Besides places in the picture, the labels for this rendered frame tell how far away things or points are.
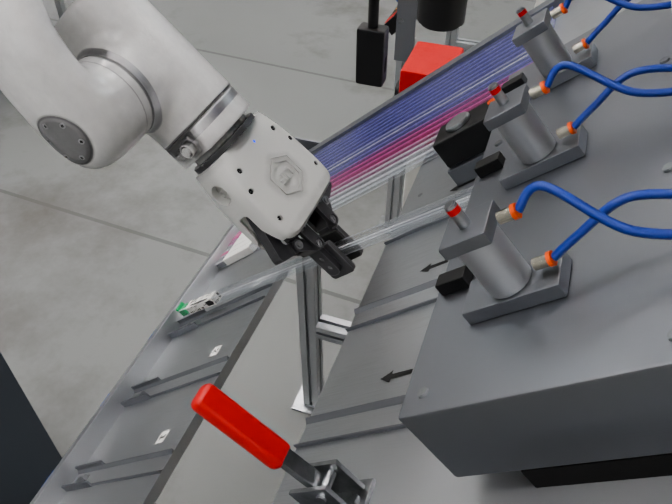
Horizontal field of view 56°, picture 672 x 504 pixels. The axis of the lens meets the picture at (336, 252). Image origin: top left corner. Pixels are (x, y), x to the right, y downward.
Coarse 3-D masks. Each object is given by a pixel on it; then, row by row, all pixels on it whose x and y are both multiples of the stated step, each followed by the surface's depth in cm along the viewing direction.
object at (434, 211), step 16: (464, 192) 53; (432, 208) 54; (464, 208) 53; (384, 224) 59; (400, 224) 57; (416, 224) 56; (352, 240) 61; (368, 240) 60; (272, 272) 70; (288, 272) 68; (224, 288) 77; (240, 288) 74; (256, 288) 72
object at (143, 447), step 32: (256, 256) 85; (192, 320) 82; (224, 320) 74; (256, 320) 69; (192, 352) 74; (224, 352) 67; (160, 384) 73; (192, 384) 66; (128, 416) 72; (160, 416) 66; (192, 416) 60; (128, 448) 65; (160, 448) 60; (96, 480) 64; (128, 480) 59; (160, 480) 55
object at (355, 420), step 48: (576, 0) 74; (432, 192) 61; (432, 240) 54; (384, 288) 53; (432, 288) 48; (384, 336) 47; (336, 384) 47; (384, 384) 43; (336, 432) 42; (384, 432) 39; (288, 480) 42; (384, 480) 36; (432, 480) 33; (480, 480) 31; (528, 480) 29; (624, 480) 26
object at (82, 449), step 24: (192, 288) 88; (168, 312) 85; (168, 336) 83; (144, 360) 79; (120, 384) 76; (120, 408) 75; (96, 432) 72; (72, 456) 69; (48, 480) 67; (72, 480) 69
